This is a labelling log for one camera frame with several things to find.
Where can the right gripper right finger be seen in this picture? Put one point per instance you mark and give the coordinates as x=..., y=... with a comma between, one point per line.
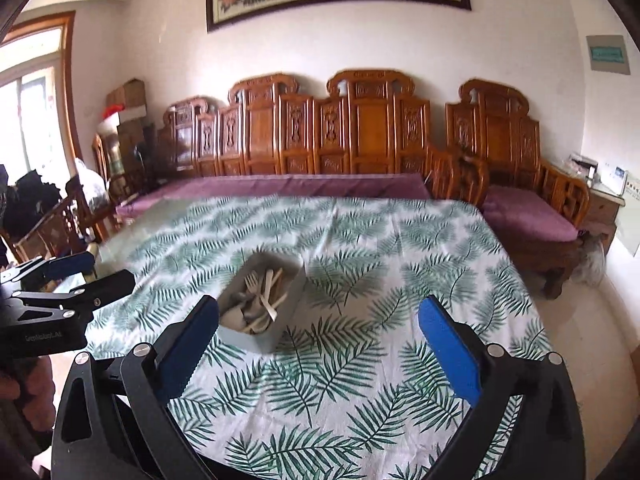
x=446, y=339

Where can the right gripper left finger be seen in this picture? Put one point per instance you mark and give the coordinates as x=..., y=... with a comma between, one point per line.
x=181, y=347

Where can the cream rice paddle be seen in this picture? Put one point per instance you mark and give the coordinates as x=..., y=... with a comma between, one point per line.
x=256, y=316

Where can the cream plastic spoon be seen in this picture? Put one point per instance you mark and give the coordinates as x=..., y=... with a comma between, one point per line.
x=271, y=279

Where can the person's left hand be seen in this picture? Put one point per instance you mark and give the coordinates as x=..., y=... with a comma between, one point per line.
x=39, y=389

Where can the metal spoon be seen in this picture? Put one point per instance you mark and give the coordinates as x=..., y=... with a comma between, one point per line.
x=233, y=319

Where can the grey rectangular tray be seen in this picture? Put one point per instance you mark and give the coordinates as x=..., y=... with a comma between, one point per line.
x=291, y=281

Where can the cream plastic fork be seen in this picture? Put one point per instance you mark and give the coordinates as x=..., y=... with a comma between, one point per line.
x=260, y=287

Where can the purple armchair cushion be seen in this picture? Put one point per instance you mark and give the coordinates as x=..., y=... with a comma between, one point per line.
x=521, y=212

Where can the wooden side cabinet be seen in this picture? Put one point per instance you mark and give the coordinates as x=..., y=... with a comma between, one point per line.
x=600, y=219

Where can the cardboard boxes stack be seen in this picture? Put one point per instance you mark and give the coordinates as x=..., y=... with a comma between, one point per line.
x=121, y=129

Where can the carved wooden armchair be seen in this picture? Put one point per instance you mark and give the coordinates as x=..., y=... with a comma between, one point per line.
x=491, y=127

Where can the long carved wooden bench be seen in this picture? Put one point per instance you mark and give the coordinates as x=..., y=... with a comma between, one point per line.
x=370, y=122

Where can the white wall board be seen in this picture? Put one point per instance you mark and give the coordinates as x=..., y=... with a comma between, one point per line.
x=628, y=217

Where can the grey wall electrical panel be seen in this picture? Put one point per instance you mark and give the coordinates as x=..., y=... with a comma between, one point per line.
x=607, y=53

